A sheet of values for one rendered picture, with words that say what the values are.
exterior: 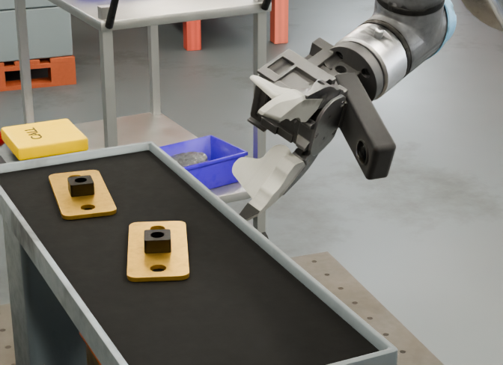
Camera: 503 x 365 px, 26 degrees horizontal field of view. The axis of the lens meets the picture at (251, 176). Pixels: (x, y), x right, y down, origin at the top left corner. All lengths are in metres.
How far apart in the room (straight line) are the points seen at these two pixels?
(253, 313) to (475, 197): 3.30
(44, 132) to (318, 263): 0.88
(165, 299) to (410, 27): 0.62
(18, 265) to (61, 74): 4.25
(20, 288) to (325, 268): 0.84
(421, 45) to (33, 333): 0.52
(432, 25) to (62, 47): 4.06
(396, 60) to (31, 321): 0.47
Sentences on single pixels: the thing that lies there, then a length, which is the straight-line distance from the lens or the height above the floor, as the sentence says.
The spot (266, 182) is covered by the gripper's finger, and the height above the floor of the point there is 1.06.
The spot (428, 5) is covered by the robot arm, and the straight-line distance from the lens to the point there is 1.18.
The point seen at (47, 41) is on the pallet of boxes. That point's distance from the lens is 5.15.
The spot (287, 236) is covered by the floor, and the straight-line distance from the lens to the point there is 3.52.
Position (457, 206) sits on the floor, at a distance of 3.82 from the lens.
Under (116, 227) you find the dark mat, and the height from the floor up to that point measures 1.16.
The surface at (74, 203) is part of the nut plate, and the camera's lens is 0.78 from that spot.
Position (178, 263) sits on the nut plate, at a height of 1.16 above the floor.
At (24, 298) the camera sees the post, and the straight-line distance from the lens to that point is 0.96.
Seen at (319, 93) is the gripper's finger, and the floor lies 1.16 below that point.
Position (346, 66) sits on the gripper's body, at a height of 1.15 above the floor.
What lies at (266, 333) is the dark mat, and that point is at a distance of 0.61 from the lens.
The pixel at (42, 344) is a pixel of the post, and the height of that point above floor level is 0.98.
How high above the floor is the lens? 1.46
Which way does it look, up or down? 21 degrees down
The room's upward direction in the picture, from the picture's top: straight up
